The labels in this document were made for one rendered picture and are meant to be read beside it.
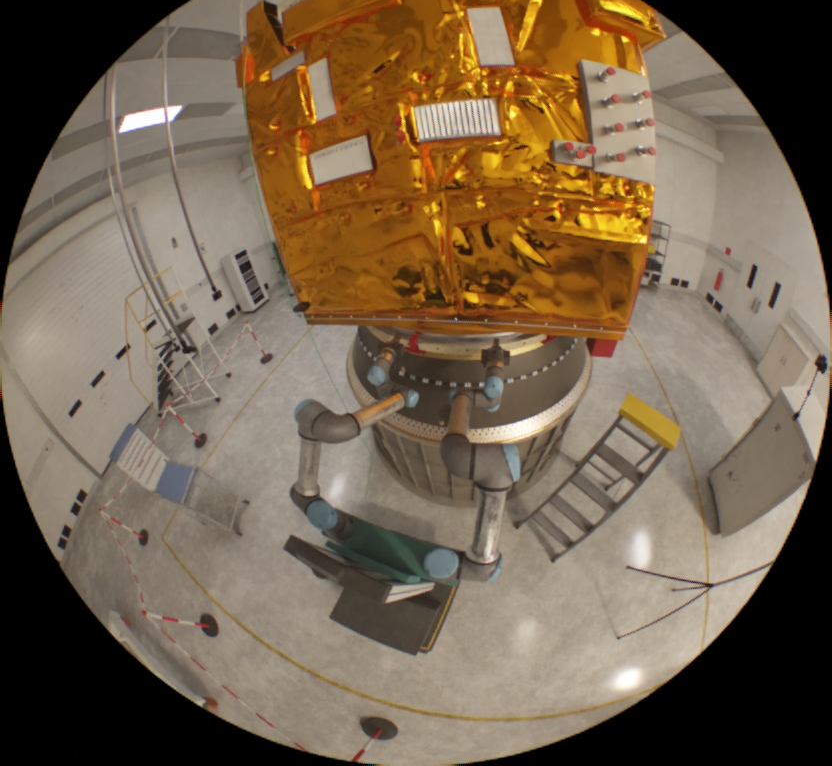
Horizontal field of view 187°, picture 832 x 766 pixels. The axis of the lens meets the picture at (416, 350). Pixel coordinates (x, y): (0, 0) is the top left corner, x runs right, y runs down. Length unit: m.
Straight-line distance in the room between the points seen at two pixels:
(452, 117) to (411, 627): 2.42
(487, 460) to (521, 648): 2.20
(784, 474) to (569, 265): 2.97
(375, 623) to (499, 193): 2.22
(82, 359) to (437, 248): 7.51
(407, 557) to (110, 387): 7.35
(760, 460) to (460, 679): 3.30
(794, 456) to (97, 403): 10.66
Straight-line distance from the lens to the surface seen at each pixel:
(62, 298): 7.65
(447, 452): 0.76
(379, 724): 3.03
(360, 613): 1.78
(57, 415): 7.86
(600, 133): 1.14
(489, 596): 2.53
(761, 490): 3.48
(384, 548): 1.22
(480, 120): 1.12
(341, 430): 0.87
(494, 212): 1.08
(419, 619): 1.70
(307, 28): 1.53
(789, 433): 3.28
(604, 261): 1.20
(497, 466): 0.73
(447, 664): 2.66
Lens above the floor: 2.51
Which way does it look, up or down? 38 degrees down
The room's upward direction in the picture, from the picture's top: 10 degrees counter-clockwise
